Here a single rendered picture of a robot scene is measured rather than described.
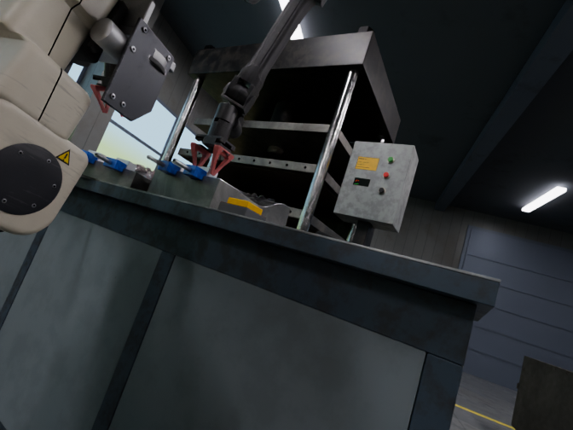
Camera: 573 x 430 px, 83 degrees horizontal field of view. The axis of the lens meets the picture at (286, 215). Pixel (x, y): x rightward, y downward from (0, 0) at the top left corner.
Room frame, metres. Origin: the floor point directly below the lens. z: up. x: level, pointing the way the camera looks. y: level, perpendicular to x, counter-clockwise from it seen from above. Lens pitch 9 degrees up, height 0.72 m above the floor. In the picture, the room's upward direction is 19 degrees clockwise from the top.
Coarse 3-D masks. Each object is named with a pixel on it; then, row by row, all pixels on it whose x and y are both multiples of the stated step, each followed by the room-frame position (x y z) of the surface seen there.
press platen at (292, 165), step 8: (184, 152) 2.15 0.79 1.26; (232, 160) 1.92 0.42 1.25; (240, 160) 1.88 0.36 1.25; (248, 160) 1.85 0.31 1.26; (256, 160) 1.82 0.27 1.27; (264, 160) 1.79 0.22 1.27; (272, 160) 1.76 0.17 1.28; (280, 160) 1.74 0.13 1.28; (272, 168) 1.78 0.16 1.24; (280, 168) 1.73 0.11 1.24; (288, 168) 1.70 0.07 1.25; (296, 168) 1.68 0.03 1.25; (304, 168) 1.66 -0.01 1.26; (312, 168) 1.62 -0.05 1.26; (328, 176) 1.70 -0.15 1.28; (328, 184) 1.73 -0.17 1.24; (336, 184) 1.80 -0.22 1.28; (336, 192) 1.83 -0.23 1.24
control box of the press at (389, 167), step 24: (360, 144) 1.58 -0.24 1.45; (384, 144) 1.51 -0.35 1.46; (360, 168) 1.55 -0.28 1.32; (384, 168) 1.49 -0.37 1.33; (408, 168) 1.44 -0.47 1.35; (360, 192) 1.54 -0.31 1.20; (384, 192) 1.47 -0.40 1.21; (408, 192) 1.55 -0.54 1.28; (360, 216) 1.52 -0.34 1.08; (384, 216) 1.46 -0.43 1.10; (360, 240) 1.55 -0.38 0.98
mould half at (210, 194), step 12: (156, 180) 0.95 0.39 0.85; (168, 180) 0.92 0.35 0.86; (180, 180) 0.90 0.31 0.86; (192, 180) 0.87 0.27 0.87; (204, 180) 0.85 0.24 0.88; (216, 180) 0.83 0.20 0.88; (156, 192) 0.94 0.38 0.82; (168, 192) 0.91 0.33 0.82; (180, 192) 0.89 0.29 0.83; (192, 192) 0.86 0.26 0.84; (204, 192) 0.84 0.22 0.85; (216, 192) 0.82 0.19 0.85; (228, 192) 0.86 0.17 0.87; (204, 204) 0.83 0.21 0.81; (216, 204) 0.84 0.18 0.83; (264, 204) 1.05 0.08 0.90; (276, 204) 1.06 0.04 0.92; (264, 216) 1.03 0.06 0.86; (276, 216) 1.08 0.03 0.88
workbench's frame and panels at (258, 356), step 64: (128, 192) 0.89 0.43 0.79; (0, 256) 1.28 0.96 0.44; (64, 256) 1.07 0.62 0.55; (128, 256) 0.91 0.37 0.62; (192, 256) 0.79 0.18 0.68; (256, 256) 0.70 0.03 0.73; (320, 256) 0.57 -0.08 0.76; (384, 256) 0.52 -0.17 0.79; (0, 320) 1.17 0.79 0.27; (64, 320) 0.99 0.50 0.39; (128, 320) 0.86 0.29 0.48; (192, 320) 0.76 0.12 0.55; (256, 320) 0.67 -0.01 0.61; (320, 320) 0.61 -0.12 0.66; (384, 320) 0.55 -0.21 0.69; (448, 320) 0.50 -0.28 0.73; (0, 384) 1.09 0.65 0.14; (64, 384) 0.93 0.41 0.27; (128, 384) 0.82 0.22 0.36; (192, 384) 0.73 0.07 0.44; (256, 384) 0.65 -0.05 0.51; (320, 384) 0.59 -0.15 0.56; (384, 384) 0.54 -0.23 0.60; (448, 384) 0.49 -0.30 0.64
